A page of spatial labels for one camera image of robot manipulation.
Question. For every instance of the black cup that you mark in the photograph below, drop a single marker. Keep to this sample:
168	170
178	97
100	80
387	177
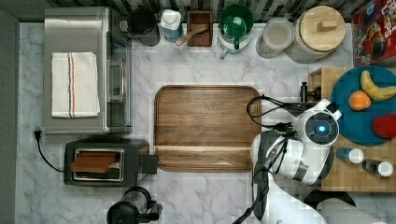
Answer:
142	24

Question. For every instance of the black toaster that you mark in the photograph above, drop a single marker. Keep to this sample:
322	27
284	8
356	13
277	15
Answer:
133	163

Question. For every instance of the clear plastic lidded container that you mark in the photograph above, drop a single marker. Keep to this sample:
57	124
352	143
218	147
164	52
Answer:
277	35

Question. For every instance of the yellow banana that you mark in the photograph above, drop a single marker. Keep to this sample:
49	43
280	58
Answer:
373	91

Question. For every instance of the blue bottle white cap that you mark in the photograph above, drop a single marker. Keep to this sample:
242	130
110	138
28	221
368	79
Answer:
171	24

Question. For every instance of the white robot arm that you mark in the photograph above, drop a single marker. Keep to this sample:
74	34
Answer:
300	151

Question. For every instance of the brown toast slice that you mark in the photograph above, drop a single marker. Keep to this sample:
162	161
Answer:
93	162

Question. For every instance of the paper towel roll holder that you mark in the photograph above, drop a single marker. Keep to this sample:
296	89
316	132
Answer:
337	207

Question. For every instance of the orange fruit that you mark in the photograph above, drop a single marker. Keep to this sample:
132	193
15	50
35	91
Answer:
359	101

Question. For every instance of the green pitcher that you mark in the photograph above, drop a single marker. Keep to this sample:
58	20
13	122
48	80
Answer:
235	25

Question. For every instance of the dark wooden box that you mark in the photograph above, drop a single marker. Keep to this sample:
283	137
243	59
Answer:
195	18

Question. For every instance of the stainless steel toaster oven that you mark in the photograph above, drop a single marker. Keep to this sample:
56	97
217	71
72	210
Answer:
97	30

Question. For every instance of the red apple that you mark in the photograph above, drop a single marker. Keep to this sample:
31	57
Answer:
385	126

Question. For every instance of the dark shaker white cap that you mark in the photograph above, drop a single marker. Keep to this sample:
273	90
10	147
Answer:
383	168

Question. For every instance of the wooden serving tray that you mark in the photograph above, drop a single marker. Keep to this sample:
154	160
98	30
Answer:
204	128

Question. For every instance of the black french press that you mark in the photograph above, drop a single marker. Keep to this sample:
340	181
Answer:
135	207

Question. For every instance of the white striped dish towel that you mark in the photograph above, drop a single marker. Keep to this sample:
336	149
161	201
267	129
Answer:
74	84

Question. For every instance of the black drawer handle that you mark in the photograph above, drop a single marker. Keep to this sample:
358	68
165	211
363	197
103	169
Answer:
309	96

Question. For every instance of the blue shaker white cap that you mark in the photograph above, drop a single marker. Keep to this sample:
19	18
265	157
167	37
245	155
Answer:
349	154

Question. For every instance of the jar with wooden lid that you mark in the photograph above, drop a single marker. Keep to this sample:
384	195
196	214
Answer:
317	32

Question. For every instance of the wooden spoon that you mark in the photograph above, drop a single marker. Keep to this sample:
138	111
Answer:
197	29

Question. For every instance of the red cereal box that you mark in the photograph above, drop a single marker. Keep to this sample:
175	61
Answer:
374	34

